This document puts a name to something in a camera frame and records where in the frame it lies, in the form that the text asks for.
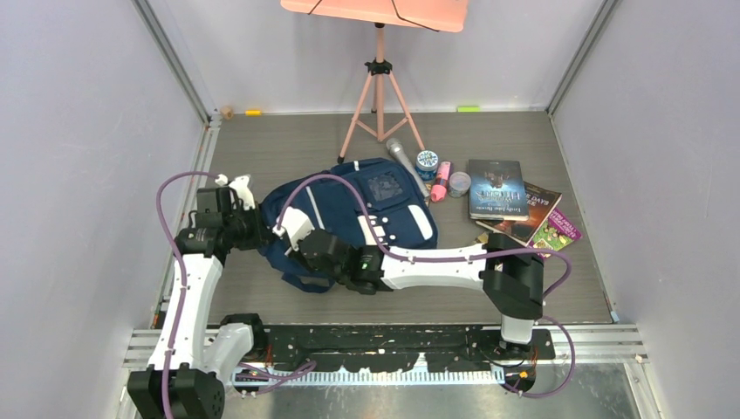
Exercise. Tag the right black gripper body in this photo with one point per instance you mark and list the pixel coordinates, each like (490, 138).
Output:
(298, 255)

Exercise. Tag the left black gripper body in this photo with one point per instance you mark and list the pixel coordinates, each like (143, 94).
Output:
(245, 227)

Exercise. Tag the navy blue student backpack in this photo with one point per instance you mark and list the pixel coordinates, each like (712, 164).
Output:
(392, 199)

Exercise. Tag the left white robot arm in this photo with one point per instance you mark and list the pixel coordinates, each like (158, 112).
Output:
(185, 376)

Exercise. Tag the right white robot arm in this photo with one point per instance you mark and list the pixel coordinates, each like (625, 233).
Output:
(511, 276)

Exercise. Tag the small cork piece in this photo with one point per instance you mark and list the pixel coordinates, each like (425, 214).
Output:
(227, 112)

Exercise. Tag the pink highlighter marker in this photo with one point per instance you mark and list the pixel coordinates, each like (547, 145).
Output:
(439, 189)

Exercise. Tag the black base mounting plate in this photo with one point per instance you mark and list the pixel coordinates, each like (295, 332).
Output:
(393, 348)

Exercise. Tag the blue patterned round tin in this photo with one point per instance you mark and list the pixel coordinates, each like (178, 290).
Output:
(426, 165)

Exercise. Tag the silver microphone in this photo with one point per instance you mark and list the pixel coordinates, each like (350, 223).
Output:
(397, 151)

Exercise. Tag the green yellow booklet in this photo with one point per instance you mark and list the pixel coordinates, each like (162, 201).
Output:
(482, 238)

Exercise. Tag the clear small round container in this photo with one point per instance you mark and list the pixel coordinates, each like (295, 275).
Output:
(459, 184)

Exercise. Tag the dark blue fantasy book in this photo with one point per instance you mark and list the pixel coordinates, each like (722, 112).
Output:
(497, 191)

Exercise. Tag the brown cover book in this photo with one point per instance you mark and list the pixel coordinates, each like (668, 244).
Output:
(541, 203)

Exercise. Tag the purple magenta booklet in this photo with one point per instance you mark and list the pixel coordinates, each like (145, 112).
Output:
(555, 233)

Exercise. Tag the pink music stand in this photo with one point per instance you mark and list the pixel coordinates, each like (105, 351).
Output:
(369, 114)

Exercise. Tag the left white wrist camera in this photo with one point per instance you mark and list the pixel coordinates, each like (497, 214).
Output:
(241, 185)

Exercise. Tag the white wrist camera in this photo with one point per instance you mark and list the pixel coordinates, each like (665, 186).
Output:
(293, 227)
(241, 185)

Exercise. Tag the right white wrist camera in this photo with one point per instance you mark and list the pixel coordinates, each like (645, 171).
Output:
(293, 227)

